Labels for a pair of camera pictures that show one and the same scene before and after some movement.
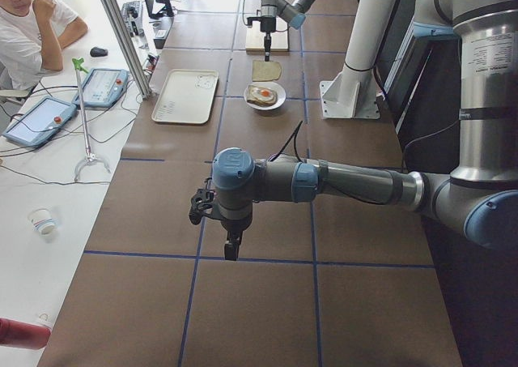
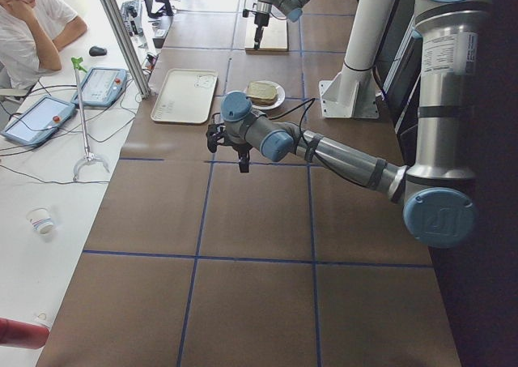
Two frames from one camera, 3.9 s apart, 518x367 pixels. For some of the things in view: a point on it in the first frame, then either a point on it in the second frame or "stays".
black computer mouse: (99, 52) stays
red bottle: (23, 334) stays
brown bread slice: (265, 70) -> (262, 93)
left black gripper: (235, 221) -> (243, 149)
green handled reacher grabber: (78, 62) stays
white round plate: (274, 87) stays
